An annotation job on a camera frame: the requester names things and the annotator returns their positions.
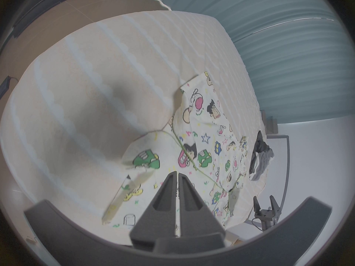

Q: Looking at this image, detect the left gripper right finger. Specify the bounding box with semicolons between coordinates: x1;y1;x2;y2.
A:
178;173;226;244

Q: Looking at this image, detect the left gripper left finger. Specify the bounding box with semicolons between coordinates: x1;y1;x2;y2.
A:
130;171;178;249

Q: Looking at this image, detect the white printed pyjama top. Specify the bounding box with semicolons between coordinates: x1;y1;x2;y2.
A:
101;71;250;229

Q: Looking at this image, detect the pile of clothes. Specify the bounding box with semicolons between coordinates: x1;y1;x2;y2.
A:
249;130;275;181

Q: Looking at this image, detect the bed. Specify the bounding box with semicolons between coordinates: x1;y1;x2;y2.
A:
0;10;290;246

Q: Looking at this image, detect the blue-green curtain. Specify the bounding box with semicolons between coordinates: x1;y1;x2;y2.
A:
236;17;355;125
133;0;337;48

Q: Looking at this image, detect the black power adapter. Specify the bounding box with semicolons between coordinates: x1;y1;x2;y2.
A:
0;76;17;95

